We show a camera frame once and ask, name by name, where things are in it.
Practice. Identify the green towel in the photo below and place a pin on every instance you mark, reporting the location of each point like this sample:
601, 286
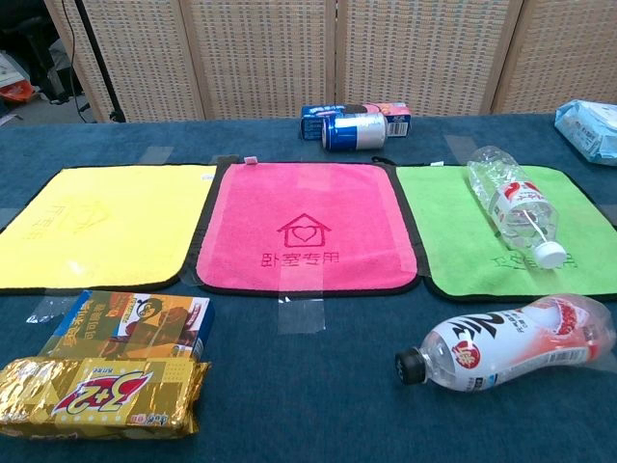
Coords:
448, 241

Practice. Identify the orange plastic bag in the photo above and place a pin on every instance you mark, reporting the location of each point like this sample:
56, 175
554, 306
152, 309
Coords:
17, 90

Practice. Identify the yellow towel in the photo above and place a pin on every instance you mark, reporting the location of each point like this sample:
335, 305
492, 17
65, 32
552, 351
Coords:
120, 231

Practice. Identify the dark blue table cover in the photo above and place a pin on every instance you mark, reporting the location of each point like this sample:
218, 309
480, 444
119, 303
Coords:
313, 395

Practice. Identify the blue silver drink can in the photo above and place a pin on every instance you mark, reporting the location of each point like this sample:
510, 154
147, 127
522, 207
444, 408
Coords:
354, 131

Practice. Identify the clear water bottle white cap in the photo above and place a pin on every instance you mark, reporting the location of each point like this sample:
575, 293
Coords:
511, 202

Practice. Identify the clear tape strip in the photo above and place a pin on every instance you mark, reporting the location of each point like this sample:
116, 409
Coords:
301, 313

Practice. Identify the gold cracker pack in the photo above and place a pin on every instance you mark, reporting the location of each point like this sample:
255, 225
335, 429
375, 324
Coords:
96, 395

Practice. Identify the blue orange cookie box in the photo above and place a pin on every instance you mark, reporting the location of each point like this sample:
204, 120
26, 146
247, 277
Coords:
144, 328

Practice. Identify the black tripod stand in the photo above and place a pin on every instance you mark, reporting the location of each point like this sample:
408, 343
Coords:
99, 62

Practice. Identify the wooden folding screen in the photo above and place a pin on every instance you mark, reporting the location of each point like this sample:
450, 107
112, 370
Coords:
270, 58

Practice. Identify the light blue wet wipes pack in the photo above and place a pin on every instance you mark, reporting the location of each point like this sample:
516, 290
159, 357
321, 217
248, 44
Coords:
588, 130

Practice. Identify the blue pink cookie box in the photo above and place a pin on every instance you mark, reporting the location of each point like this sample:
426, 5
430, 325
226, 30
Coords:
397, 118

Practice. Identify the black cap sports drink bottle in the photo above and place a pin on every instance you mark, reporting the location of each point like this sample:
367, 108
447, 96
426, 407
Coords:
506, 347

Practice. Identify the pink towel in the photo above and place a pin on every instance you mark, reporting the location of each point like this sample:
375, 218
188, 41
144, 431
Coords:
250, 202

